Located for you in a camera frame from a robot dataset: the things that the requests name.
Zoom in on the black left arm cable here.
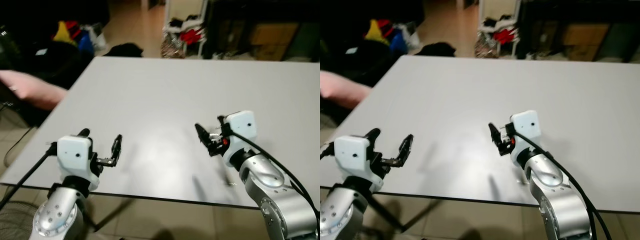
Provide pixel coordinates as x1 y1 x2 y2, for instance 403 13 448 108
320 141 337 161
0 141 58 211

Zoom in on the patterned bag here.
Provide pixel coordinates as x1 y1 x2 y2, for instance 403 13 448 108
160 37 184 59
474 37 496 59

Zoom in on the black table leg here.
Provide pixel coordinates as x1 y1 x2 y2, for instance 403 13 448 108
82 197 101 233
367 192 406 234

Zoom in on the blue bag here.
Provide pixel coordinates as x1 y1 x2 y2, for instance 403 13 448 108
77 31 97 55
389 30 409 55

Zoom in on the small cardboard box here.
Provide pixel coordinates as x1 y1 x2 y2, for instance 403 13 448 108
567 45 602 61
254 45 289 61

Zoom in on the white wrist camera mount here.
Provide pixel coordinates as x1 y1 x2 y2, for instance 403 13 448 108
510 110 542 155
56 135 101 191
334 135 374 187
221 110 259 168

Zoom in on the red cloth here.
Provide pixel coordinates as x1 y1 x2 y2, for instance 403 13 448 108
492 28 519 45
180 29 204 45

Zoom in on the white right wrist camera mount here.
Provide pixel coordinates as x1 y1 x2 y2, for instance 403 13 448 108
510 110 542 155
221 110 259 168

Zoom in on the pink pillow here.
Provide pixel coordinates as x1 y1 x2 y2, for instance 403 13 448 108
320 70 374 110
0 70 69 111

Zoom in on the black wire floor fan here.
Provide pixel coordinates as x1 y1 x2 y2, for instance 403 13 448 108
0 200 43 240

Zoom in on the white rack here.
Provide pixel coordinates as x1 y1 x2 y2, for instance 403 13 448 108
162 0 209 59
477 0 524 59

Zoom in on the black bag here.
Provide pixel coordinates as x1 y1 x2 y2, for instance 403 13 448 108
102 43 145 58
415 42 457 57

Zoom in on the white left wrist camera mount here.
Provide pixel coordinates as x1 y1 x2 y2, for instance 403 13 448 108
56 135 101 191
334 135 374 187

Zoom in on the yellow cloth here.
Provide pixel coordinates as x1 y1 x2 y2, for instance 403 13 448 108
52 21 76 45
365 20 389 44

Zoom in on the black chair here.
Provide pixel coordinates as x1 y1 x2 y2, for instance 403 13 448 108
320 40 402 126
0 40 97 127

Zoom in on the large cardboard box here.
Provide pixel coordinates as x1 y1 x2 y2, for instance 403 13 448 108
250 22 301 47
562 22 611 47

